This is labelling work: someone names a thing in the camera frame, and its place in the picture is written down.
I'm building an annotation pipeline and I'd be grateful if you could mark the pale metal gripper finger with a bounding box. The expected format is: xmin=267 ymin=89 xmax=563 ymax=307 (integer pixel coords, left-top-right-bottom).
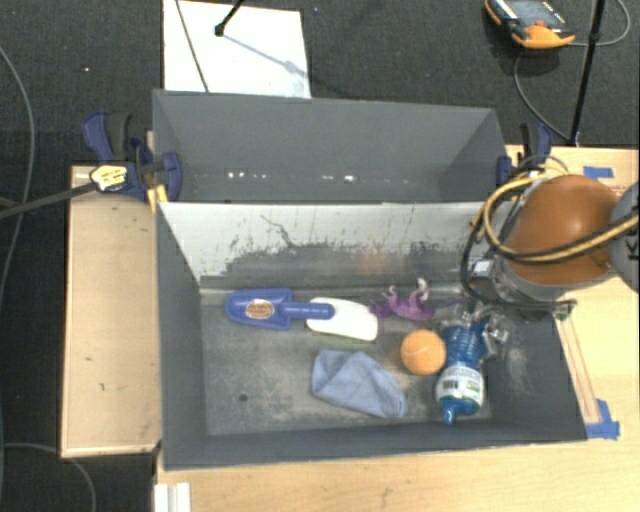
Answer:
xmin=456 ymin=305 xmax=484 ymax=329
xmin=482 ymin=316 xmax=510 ymax=360

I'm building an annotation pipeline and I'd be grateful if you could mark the orange ball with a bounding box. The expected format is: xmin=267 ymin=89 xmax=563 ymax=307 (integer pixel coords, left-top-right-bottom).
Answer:
xmin=399 ymin=328 xmax=448 ymax=377

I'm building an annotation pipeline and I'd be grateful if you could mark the blue plastic bottle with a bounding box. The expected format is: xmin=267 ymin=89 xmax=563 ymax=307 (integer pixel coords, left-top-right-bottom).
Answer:
xmin=433 ymin=319 xmax=489 ymax=427

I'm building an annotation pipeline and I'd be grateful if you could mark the purple toy animal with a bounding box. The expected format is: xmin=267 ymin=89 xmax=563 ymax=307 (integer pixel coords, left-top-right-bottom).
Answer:
xmin=369 ymin=277 xmax=436 ymax=322

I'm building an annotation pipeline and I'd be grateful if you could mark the light blue cloth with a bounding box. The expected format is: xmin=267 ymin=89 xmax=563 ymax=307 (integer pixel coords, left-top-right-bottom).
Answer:
xmin=310 ymin=348 xmax=409 ymax=420

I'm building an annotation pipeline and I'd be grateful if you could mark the grey metal bin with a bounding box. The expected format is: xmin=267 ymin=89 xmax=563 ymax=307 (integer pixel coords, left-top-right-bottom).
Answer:
xmin=151 ymin=88 xmax=589 ymax=471

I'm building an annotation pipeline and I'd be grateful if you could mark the blue toy shovel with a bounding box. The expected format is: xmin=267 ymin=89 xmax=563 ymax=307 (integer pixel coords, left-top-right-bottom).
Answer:
xmin=224 ymin=288 xmax=336 ymax=331

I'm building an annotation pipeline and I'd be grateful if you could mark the pale wood board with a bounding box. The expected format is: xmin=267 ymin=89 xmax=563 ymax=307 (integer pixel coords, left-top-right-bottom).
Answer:
xmin=59 ymin=164 xmax=164 ymax=459

